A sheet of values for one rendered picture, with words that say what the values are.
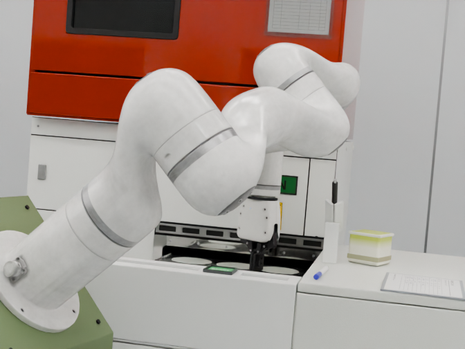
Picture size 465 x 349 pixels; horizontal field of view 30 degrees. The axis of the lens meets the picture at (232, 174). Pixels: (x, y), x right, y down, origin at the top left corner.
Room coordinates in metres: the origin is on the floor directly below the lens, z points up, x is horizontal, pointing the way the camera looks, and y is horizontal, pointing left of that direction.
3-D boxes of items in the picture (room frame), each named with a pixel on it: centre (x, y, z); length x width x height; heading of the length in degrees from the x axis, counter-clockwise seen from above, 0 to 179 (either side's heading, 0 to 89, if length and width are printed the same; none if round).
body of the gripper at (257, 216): (2.05, -0.07, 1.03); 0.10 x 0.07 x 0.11; 47
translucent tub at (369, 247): (1.86, -0.31, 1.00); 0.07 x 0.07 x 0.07; 57
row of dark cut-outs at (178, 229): (2.20, -0.03, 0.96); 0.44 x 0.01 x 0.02; 79
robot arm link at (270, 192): (2.05, -0.07, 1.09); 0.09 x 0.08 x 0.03; 47
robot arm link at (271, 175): (2.05, -0.07, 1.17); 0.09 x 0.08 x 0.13; 113
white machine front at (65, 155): (2.25, 0.14, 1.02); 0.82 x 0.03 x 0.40; 79
